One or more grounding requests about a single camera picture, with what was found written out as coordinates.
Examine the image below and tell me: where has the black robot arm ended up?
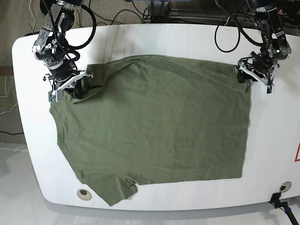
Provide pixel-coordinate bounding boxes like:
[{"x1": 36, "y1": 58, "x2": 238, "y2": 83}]
[
  {"x1": 32, "y1": 0, "x2": 84, "y2": 102},
  {"x1": 235, "y1": 0, "x2": 291, "y2": 87}
]

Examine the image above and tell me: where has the table cable grommet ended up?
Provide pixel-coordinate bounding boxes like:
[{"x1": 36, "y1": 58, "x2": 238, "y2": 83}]
[
  {"x1": 77, "y1": 189, "x2": 92, "y2": 201},
  {"x1": 279, "y1": 181, "x2": 292, "y2": 193}
]

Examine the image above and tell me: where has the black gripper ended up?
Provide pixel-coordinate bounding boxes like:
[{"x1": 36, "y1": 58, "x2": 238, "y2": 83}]
[
  {"x1": 50, "y1": 68, "x2": 84, "y2": 100},
  {"x1": 237, "y1": 56, "x2": 279, "y2": 83}
]

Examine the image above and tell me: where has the aluminium frame post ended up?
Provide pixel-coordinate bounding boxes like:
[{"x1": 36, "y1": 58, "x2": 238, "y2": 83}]
[{"x1": 147, "y1": 0, "x2": 171, "y2": 23}]

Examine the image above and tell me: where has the left table cable grommet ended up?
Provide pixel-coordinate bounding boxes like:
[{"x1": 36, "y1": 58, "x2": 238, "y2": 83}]
[{"x1": 77, "y1": 189, "x2": 92, "y2": 201}]

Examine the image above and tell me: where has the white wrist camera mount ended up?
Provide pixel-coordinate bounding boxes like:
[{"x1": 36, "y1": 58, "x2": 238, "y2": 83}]
[
  {"x1": 236, "y1": 58, "x2": 276, "y2": 94},
  {"x1": 43, "y1": 70, "x2": 94, "y2": 103}
]

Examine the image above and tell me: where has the olive green T-shirt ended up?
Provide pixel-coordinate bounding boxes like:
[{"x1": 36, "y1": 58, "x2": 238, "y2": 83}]
[{"x1": 50, "y1": 55, "x2": 251, "y2": 206}]

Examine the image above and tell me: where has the right table cable grommet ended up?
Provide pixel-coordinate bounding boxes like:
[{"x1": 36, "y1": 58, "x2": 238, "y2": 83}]
[{"x1": 279, "y1": 181, "x2": 292, "y2": 193}]

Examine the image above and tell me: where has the black clamp with cable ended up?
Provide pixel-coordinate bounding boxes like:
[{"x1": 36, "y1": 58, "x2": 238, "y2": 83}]
[{"x1": 269, "y1": 193, "x2": 299, "y2": 225}]

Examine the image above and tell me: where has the white floor cable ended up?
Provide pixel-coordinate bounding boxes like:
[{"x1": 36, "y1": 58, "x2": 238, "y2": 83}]
[{"x1": 29, "y1": 0, "x2": 36, "y2": 33}]

